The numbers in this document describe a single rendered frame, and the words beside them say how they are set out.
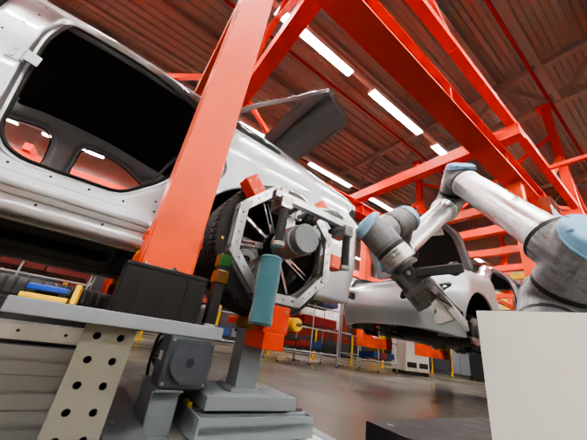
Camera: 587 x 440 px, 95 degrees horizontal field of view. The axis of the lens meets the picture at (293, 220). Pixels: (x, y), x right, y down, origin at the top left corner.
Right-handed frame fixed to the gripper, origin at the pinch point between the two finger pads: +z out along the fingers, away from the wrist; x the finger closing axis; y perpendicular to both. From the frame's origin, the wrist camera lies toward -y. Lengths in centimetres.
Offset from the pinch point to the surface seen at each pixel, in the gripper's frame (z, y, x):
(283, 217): -59, 24, -4
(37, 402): -46, 89, 47
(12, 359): -57, 86, 51
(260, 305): -39, 50, -1
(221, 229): -78, 50, -6
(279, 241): -52, 29, 0
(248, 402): -16, 81, -8
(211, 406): -22, 84, 4
